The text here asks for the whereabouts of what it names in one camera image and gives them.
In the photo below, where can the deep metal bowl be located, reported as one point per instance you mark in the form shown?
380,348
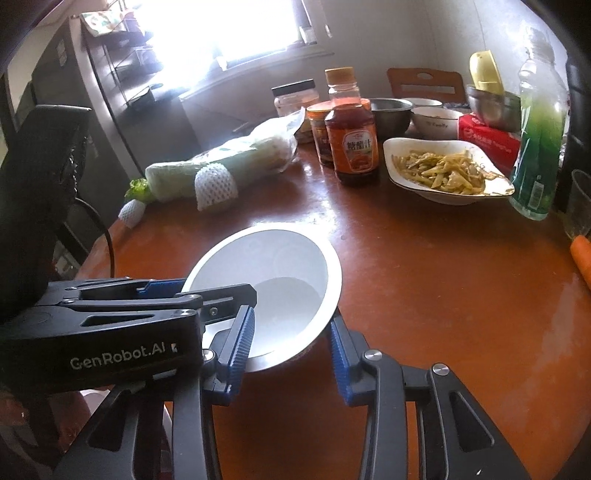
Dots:
390,115

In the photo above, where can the brown sauce bottle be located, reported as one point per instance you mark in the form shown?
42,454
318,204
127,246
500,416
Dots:
353,152

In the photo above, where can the white foam net sleeve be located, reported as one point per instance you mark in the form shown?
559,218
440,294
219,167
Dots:
214,187
131,213

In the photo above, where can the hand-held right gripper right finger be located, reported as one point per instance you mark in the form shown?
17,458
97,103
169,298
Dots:
341,364

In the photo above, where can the black-lidded clear jar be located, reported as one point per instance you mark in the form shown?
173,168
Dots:
295,99

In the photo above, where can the yellow plastic object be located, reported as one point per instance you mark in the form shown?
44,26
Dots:
487,71

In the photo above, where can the white ceramic bowl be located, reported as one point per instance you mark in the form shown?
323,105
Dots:
436,122

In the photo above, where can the green drink bottle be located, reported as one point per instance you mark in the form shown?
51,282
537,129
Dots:
538,161

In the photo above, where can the red tissue box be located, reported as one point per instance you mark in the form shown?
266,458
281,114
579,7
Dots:
485,136

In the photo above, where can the green leafy celery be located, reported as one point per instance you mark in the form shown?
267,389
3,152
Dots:
138,188

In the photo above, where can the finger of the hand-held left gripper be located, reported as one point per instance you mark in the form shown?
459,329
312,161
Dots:
221,295
159,286

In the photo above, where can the wooden chair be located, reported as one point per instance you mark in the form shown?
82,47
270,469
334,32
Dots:
425,83

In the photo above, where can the wrapped napa cabbage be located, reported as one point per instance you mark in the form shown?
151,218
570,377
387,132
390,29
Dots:
184,175

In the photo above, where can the steel bowl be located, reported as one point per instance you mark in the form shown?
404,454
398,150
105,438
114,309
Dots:
494,110

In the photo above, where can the patterned cloth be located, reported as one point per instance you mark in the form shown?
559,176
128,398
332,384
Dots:
101,18

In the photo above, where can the carrot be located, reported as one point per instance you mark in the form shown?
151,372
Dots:
582,258

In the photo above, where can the white paper noodle bowl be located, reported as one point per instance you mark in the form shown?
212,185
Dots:
277,267

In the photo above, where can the window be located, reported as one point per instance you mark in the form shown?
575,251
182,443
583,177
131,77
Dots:
221,27

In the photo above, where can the red-labelled sauce jar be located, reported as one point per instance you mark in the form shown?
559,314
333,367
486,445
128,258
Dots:
318,134

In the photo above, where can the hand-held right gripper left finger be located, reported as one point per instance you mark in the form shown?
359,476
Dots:
240,341

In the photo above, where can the white dish of food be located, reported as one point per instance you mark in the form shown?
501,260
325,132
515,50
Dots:
443,170

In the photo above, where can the grey refrigerator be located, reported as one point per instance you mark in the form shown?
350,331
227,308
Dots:
55,74

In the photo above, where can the clear plastic cup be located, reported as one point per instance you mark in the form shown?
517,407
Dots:
579,203

